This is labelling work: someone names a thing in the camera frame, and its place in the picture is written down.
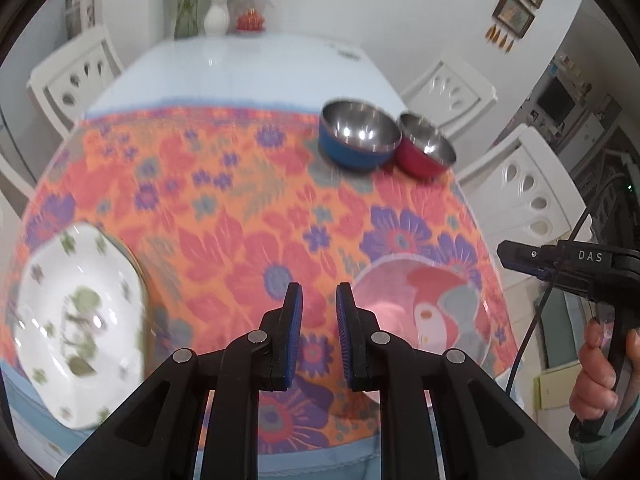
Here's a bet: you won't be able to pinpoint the dark screen appliance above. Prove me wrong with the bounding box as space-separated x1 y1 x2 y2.
537 77 576 123

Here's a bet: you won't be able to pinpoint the black cable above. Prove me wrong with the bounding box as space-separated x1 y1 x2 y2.
504 174 631 396

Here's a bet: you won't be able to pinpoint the hanging orange ornaments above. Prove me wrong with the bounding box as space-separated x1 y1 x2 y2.
484 22 516 53

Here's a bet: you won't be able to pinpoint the red lidded cup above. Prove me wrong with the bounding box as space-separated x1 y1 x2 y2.
236 8 263 33

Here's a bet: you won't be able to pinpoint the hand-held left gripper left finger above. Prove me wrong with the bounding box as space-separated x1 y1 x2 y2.
55 282 304 480

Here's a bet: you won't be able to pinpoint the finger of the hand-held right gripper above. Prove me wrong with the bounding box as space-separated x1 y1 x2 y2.
497 241 560 276
537 267 596 301

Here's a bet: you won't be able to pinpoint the blue steel bowl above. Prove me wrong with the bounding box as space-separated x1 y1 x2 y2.
318 100 402 170

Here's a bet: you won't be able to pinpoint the white ceramic vase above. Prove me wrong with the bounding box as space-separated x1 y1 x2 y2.
204 0 231 36

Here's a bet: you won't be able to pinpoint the red steel bowl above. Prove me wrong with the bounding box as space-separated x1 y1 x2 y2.
395 112 457 180

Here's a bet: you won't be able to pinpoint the orange floral tablecloth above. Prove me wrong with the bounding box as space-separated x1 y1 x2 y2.
0 97 518 471

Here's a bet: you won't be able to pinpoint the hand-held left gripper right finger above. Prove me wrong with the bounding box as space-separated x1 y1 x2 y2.
336 282 583 480

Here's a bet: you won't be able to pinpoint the yellow green box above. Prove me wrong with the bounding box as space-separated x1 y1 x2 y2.
532 365 576 411

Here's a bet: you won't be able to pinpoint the white storage rack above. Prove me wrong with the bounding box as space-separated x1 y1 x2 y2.
65 0 98 36

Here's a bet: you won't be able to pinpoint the person's right hand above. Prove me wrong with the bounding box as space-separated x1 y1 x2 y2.
570 317 640 411

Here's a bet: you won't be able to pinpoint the small white hexagonal flower plate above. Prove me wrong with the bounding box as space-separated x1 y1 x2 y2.
10 222 148 431

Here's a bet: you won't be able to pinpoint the person's right forearm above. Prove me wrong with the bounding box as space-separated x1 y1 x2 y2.
572 405 640 480

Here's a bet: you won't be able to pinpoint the clear glass vase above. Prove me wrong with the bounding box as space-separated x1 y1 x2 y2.
174 0 201 38

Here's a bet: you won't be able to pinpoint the pink patterned bowl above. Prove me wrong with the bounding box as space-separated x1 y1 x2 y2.
352 255 493 366

